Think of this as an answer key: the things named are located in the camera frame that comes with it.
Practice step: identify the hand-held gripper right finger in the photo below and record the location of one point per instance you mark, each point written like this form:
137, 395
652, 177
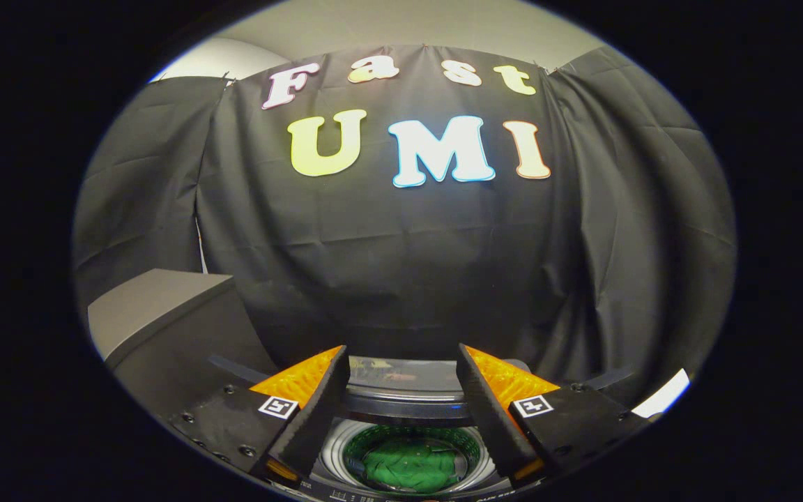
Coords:
488, 411

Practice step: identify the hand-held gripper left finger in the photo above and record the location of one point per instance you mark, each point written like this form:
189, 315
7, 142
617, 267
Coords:
314, 411

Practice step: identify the grey washing machine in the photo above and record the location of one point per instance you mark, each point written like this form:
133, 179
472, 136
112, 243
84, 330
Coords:
335, 457

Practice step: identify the dark washing machine lid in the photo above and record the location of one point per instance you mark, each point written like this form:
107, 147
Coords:
408, 390

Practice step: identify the green polo shirt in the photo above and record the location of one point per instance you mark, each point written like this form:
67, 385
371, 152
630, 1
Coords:
412, 467

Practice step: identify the grey cabinet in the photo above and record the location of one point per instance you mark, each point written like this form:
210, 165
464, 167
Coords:
150, 300

